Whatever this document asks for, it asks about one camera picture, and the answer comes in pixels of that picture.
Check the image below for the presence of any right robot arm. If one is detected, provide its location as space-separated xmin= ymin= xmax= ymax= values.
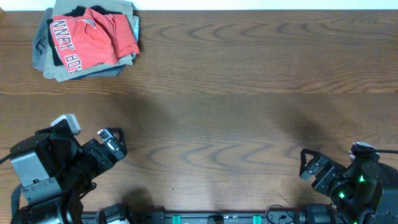
xmin=299 ymin=143 xmax=397 ymax=223

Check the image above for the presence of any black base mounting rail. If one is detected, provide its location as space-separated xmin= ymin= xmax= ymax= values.
xmin=81 ymin=204 xmax=340 ymax=224

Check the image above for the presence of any folded grey garment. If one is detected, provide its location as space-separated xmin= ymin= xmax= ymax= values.
xmin=32 ymin=7 xmax=53 ymax=72

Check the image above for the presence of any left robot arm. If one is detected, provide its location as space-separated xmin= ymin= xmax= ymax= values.
xmin=10 ymin=118 xmax=127 ymax=223

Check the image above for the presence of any red-orange t-shirt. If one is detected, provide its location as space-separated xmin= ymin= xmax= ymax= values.
xmin=49 ymin=6 xmax=139 ymax=73

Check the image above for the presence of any folded light blue garment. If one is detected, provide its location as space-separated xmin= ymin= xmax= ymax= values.
xmin=132 ymin=16 xmax=139 ymax=44

